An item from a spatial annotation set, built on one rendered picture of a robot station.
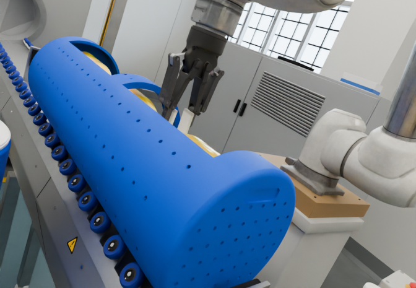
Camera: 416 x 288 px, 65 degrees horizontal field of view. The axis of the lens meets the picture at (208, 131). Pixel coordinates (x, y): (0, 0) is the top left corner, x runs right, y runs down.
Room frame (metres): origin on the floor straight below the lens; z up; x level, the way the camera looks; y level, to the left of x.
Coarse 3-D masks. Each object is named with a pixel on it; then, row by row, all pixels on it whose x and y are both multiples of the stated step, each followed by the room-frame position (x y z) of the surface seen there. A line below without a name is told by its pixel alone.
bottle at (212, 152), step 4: (188, 136) 0.60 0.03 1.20; (192, 136) 0.60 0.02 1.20; (192, 140) 0.59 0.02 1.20; (196, 140) 0.59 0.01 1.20; (200, 140) 0.60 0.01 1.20; (200, 144) 0.58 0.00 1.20; (204, 144) 0.58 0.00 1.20; (204, 148) 0.56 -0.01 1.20; (208, 148) 0.57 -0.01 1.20; (212, 148) 0.58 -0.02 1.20; (208, 152) 0.55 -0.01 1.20; (212, 152) 0.55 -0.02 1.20; (216, 152) 0.56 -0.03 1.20; (212, 156) 0.54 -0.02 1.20
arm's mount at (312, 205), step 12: (264, 156) 1.20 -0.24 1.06; (276, 156) 1.27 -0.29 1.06; (300, 192) 0.97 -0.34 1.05; (312, 192) 1.00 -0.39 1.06; (348, 192) 1.17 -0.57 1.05; (300, 204) 0.96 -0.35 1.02; (312, 204) 0.93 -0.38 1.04; (324, 204) 0.95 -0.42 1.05; (336, 204) 0.99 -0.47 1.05; (348, 204) 1.04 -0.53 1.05; (360, 204) 1.09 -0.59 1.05; (312, 216) 0.93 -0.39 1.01; (324, 216) 0.97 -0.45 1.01; (336, 216) 1.02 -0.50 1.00; (348, 216) 1.06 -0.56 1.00; (360, 216) 1.12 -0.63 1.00
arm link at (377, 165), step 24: (408, 72) 0.90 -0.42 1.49; (408, 96) 0.89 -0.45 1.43; (408, 120) 0.89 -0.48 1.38; (360, 144) 0.99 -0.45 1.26; (384, 144) 0.90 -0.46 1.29; (408, 144) 0.88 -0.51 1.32; (360, 168) 0.94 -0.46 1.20; (384, 168) 0.89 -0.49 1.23; (408, 168) 0.87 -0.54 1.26; (384, 192) 0.88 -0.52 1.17; (408, 192) 0.85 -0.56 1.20
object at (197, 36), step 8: (192, 32) 0.63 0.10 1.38; (200, 32) 0.62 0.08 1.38; (208, 32) 0.62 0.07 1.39; (192, 40) 0.62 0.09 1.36; (200, 40) 0.62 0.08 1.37; (208, 40) 0.62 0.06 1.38; (216, 40) 0.62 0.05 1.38; (224, 40) 0.64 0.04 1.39; (184, 48) 0.63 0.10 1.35; (192, 48) 0.62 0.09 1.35; (200, 48) 0.62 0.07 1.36; (208, 48) 0.62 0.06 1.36; (216, 48) 0.63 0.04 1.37; (184, 56) 0.62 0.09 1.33; (192, 56) 0.63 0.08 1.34; (200, 56) 0.64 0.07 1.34; (208, 56) 0.65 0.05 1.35; (216, 56) 0.67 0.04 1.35; (184, 64) 0.63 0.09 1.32; (192, 64) 0.63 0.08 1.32; (216, 64) 0.67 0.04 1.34; (200, 72) 0.65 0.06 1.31
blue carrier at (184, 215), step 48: (48, 48) 0.97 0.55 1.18; (96, 48) 1.11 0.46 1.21; (48, 96) 0.81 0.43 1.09; (96, 96) 0.68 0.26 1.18; (96, 144) 0.58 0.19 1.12; (144, 144) 0.52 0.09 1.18; (192, 144) 0.50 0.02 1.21; (96, 192) 0.56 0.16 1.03; (144, 192) 0.45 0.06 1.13; (192, 192) 0.42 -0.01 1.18; (240, 192) 0.43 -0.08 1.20; (288, 192) 0.52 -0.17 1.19; (144, 240) 0.41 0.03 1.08; (192, 240) 0.39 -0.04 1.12; (240, 240) 0.47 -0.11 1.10
